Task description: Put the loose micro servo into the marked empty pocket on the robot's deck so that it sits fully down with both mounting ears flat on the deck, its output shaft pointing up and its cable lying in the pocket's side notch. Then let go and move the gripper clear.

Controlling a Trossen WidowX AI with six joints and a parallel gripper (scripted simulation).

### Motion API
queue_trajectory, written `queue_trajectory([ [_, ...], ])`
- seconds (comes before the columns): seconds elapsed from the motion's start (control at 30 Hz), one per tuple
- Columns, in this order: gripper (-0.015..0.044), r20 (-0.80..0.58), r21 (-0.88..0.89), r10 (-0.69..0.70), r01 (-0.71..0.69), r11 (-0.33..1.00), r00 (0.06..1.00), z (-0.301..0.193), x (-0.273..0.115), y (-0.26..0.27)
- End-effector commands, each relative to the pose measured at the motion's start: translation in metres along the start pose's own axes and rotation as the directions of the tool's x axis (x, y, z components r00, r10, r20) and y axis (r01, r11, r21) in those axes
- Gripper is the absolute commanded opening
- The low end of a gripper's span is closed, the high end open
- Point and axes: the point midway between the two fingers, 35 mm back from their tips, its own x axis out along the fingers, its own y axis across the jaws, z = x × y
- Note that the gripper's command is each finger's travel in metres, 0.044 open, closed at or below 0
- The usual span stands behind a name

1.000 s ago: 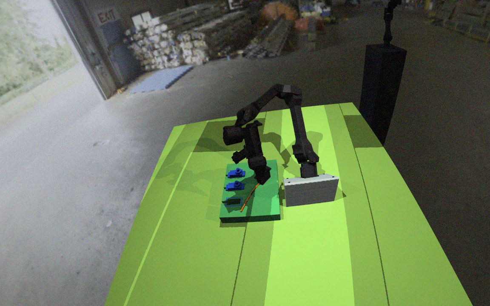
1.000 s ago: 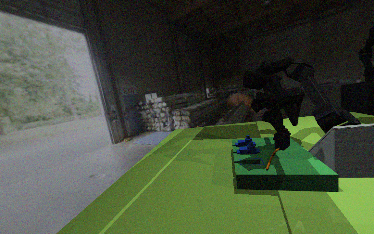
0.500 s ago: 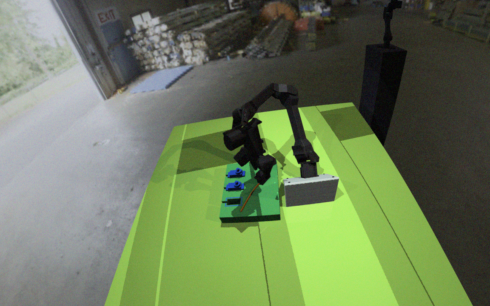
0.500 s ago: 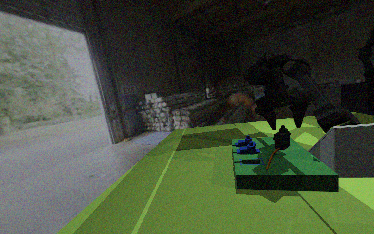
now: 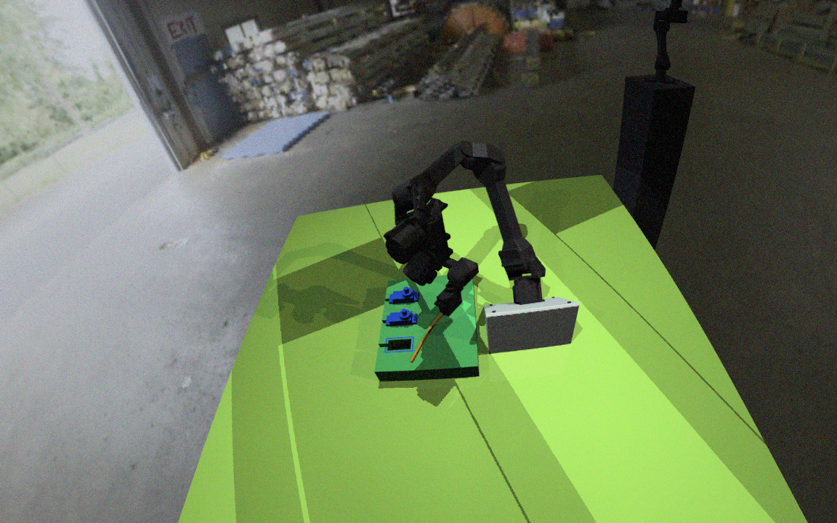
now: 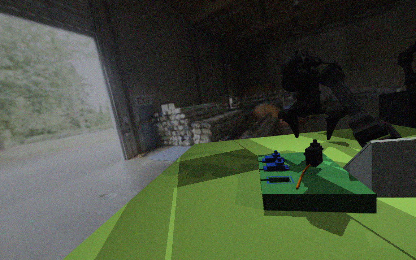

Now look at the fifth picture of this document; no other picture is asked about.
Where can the green flat rectangular deck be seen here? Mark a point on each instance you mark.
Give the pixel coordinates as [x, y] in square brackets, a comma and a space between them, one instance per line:
[450, 349]

